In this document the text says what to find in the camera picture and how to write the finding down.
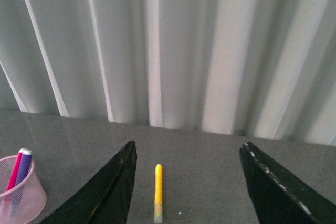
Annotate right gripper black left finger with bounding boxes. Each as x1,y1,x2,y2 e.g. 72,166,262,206
42,141,137,223

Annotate purple marker pen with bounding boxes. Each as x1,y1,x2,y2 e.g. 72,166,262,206
11,148,33,211

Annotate yellow marker pen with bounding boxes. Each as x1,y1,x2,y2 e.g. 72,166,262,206
153,164,163,223

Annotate white pleated curtain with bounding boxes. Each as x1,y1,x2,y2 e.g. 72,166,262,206
1,0,335,145

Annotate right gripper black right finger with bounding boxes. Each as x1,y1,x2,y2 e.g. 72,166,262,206
239,142,335,223

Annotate pink mesh pen cup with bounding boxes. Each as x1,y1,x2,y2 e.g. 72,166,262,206
1,155,47,223

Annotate pink marker pen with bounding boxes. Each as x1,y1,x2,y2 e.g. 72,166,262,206
3,148,24,208

